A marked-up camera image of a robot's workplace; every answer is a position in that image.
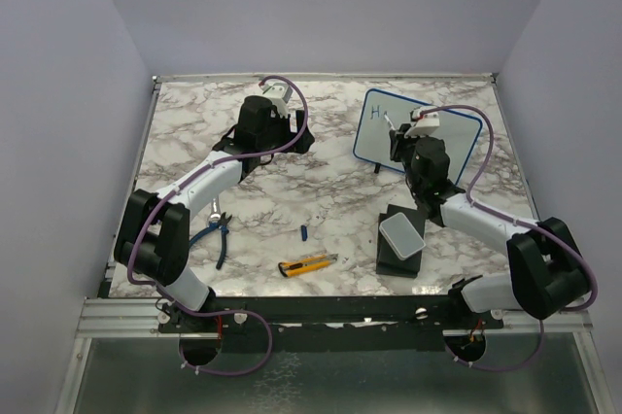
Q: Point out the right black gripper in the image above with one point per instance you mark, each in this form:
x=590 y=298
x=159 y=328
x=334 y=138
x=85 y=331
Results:
x=400 y=141

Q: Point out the blue marker cap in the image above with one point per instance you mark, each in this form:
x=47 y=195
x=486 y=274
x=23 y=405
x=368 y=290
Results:
x=304 y=233

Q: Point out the silver wrench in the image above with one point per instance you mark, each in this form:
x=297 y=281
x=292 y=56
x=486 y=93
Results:
x=215 y=212

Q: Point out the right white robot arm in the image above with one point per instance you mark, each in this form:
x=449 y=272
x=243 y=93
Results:
x=546 y=275

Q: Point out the grey white eraser case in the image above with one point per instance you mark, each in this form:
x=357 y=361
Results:
x=402 y=236

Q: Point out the blue whiteboard marker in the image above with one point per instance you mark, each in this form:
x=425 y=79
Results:
x=389 y=122

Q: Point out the yellow utility knife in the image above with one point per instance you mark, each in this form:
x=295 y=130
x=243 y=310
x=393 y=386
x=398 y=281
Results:
x=290 y=269

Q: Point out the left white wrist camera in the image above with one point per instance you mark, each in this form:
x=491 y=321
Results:
x=279 y=94

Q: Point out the black box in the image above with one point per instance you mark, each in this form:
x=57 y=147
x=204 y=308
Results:
x=387 y=262

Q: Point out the black mounting base rail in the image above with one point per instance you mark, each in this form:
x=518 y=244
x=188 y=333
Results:
x=333 y=323

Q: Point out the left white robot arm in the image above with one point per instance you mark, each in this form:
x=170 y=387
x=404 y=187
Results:
x=154 y=239

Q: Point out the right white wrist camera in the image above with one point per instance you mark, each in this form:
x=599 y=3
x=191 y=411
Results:
x=422 y=123

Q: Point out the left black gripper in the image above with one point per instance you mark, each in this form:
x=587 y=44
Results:
x=302 y=145

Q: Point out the blue framed whiteboard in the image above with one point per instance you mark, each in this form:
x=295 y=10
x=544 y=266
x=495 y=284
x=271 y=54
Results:
x=458 y=130

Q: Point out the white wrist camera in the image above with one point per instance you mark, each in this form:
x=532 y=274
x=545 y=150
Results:
x=422 y=123
x=279 y=94

